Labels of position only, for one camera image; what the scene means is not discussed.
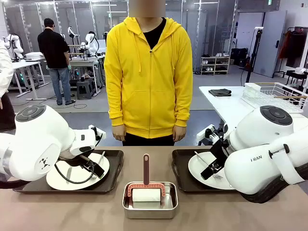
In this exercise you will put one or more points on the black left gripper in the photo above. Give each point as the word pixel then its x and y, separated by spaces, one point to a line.
pixel 87 160

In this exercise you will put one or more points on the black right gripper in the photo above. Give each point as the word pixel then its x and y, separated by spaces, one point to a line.
pixel 219 154

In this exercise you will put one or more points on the yellow-sleeved left forearm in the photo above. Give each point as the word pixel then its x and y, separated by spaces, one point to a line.
pixel 183 103

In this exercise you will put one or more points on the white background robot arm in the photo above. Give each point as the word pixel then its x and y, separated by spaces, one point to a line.
pixel 14 45
pixel 91 43

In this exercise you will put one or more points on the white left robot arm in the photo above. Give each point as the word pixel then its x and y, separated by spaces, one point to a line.
pixel 36 144

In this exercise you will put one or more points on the yellow-sleeved right forearm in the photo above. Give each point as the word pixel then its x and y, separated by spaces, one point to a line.
pixel 114 103

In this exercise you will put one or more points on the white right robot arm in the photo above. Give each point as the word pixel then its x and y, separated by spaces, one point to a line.
pixel 260 168

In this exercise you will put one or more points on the yellow-hoodie person's right hand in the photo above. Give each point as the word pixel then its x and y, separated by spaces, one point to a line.
pixel 119 133

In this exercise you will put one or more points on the yellow-hoodie person's left hand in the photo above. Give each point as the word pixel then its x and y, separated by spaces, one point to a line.
pixel 179 134

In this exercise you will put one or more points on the round white plate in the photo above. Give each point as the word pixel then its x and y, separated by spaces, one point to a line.
pixel 197 173
pixel 81 176

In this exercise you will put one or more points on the silver fork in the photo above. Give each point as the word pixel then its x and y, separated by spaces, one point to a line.
pixel 102 157
pixel 201 158

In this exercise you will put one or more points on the dark brown serving tray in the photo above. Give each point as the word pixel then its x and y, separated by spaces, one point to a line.
pixel 179 168
pixel 114 168

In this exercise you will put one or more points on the silver table knife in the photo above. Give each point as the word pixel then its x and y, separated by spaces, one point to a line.
pixel 69 175

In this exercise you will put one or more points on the rectangular steel container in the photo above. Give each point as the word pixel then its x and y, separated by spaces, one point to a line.
pixel 149 213

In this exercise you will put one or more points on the white side table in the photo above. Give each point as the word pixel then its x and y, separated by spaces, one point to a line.
pixel 226 106

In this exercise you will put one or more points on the dark grey folded cloth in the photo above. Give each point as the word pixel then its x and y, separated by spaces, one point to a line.
pixel 219 92

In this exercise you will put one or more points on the grey plastic stool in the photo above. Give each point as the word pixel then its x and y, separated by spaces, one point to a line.
pixel 84 89

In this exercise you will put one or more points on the person in yellow hoodie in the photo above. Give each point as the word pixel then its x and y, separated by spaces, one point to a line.
pixel 149 84

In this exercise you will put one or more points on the white shoe rack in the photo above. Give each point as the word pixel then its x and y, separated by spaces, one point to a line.
pixel 215 65

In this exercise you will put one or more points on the white office desk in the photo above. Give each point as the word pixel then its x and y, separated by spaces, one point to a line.
pixel 84 62
pixel 24 65

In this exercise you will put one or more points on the black tripod stand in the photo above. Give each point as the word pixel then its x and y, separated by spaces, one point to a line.
pixel 250 60

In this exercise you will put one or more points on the black equipment case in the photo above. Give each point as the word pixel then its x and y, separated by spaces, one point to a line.
pixel 239 56

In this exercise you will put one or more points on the man in black shirt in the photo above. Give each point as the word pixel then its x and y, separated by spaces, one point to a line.
pixel 53 48

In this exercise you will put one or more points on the figure in white shirt, apron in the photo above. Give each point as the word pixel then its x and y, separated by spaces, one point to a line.
pixel 4 67

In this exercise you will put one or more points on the black clothing rack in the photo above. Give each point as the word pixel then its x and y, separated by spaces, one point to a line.
pixel 294 48

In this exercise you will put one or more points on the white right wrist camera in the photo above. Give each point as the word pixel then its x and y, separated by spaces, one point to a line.
pixel 214 134

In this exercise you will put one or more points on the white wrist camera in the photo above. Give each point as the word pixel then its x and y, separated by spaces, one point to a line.
pixel 214 134
pixel 98 130

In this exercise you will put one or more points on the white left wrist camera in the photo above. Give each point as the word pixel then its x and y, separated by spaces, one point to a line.
pixel 98 130

